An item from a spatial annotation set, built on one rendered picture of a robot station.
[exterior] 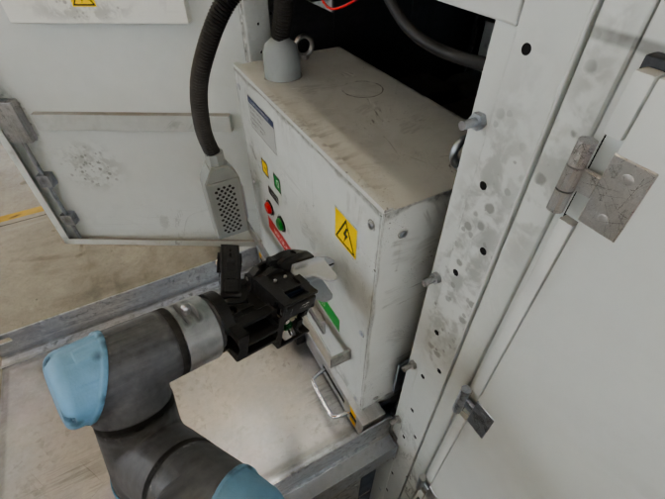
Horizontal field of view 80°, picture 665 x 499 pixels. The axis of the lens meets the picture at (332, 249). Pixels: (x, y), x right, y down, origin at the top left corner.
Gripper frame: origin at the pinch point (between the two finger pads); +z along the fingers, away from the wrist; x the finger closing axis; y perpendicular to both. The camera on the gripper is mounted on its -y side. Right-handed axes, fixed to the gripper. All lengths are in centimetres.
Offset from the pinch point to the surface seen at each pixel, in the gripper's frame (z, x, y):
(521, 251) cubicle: -5.0, 18.8, 24.6
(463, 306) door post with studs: -1.3, 8.4, 21.4
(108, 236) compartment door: -5, -40, -80
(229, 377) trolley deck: -4.1, -40.1, -15.9
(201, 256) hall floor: 61, -110, -142
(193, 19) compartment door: 7, 24, -52
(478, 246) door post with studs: -3.3, 16.5, 20.7
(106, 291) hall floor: 12, -123, -154
